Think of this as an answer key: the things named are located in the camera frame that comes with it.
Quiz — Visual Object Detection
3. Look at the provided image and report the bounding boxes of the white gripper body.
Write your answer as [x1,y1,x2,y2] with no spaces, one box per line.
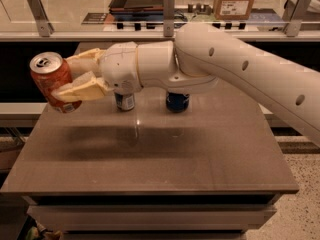
[99,42,142,94]

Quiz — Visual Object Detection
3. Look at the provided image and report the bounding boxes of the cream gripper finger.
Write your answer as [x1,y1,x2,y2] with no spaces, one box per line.
[66,48,104,78]
[51,71,111,102]

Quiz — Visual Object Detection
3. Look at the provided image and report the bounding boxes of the red coke can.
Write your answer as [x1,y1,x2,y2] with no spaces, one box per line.
[29,52,81,113]

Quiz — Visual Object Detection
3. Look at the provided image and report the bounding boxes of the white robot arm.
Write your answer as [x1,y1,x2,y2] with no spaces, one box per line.
[52,23,320,145]

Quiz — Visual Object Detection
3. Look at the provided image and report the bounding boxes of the silver slim energy drink can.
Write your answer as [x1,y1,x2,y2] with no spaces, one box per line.
[115,93,135,111]

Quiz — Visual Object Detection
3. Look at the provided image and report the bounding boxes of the blue pepsi can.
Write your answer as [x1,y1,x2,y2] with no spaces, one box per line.
[166,92,190,113]

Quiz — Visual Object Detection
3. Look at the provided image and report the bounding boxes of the glass barrier panel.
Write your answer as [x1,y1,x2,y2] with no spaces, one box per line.
[0,0,319,38]

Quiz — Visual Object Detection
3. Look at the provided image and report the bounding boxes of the cardboard box with label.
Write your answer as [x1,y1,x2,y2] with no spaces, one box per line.
[214,0,254,20]

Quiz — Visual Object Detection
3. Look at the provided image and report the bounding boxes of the left metal glass bracket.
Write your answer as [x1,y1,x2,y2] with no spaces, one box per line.
[27,0,54,37]

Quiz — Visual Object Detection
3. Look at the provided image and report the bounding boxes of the metal glass bracket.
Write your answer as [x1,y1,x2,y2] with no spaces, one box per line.
[27,0,54,37]
[163,0,175,37]
[282,0,312,37]

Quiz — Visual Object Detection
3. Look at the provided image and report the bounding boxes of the middle metal glass bracket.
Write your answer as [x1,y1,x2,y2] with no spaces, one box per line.
[163,0,175,37]

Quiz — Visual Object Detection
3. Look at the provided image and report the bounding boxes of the right metal glass bracket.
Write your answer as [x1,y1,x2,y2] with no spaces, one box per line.
[282,0,312,37]

